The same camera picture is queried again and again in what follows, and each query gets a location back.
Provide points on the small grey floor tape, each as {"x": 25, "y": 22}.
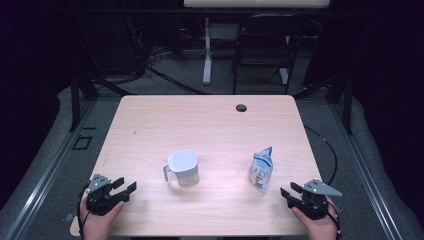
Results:
{"x": 69, "y": 217}

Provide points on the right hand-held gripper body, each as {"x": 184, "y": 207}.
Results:
{"x": 313, "y": 203}

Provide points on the black metal stand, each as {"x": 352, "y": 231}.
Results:
{"x": 75, "y": 100}
{"x": 348, "y": 106}

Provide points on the person's left hand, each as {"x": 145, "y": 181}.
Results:
{"x": 98, "y": 226}

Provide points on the white desk with white legs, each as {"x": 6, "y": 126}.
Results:
{"x": 207, "y": 50}

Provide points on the black folding chair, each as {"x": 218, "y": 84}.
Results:
{"x": 266, "y": 46}

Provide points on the clear jug with white lid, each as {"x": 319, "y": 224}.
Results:
{"x": 183, "y": 163}

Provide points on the person's right hand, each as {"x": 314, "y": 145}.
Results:
{"x": 320, "y": 230}

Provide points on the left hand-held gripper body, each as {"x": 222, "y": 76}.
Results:
{"x": 100, "y": 200}

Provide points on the aluminium floor rail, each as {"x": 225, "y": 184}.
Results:
{"x": 50, "y": 173}
{"x": 363, "y": 166}

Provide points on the white and blue milk bag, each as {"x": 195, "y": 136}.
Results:
{"x": 260, "y": 170}

